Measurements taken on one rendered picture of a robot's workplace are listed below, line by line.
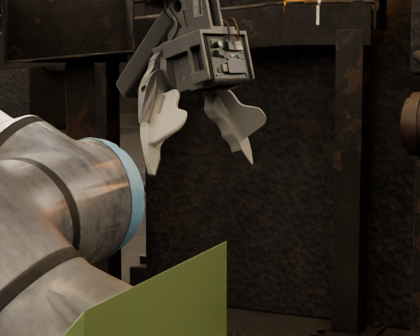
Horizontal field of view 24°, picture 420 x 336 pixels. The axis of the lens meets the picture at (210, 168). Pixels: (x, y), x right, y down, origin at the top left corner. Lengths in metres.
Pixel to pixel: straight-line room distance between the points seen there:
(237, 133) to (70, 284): 0.26
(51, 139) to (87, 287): 0.27
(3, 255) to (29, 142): 0.23
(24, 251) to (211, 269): 0.19
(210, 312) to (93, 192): 0.21
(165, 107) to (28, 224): 0.18
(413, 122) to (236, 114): 0.81
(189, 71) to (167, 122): 0.06
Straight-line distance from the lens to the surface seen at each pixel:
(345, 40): 2.04
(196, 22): 1.01
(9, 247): 0.97
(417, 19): 2.00
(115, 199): 1.14
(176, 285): 0.93
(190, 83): 1.01
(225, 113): 1.07
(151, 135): 0.99
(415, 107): 1.85
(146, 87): 1.00
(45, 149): 1.15
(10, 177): 1.04
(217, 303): 1.03
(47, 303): 0.94
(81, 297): 0.94
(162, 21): 1.05
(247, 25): 2.13
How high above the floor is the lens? 0.61
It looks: 7 degrees down
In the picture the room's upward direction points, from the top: straight up
